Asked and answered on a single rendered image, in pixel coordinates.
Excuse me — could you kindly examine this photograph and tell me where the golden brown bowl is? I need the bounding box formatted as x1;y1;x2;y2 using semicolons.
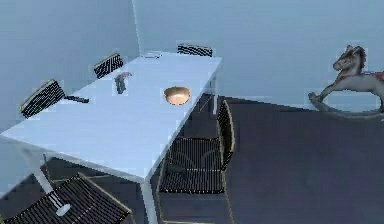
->
162;86;192;107

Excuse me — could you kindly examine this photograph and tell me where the grey rocking horse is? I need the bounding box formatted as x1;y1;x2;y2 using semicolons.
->
307;44;384;120

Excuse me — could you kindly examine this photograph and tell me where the black remote control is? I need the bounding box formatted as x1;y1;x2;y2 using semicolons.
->
64;95;90;104

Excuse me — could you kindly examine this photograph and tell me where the white dining table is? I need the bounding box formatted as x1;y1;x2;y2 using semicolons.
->
0;50;224;224

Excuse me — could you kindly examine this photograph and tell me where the black slatted chair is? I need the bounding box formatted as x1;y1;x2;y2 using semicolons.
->
1;153;134;224
176;43;214;58
92;52;125;80
156;98;236;224
19;78;66;120

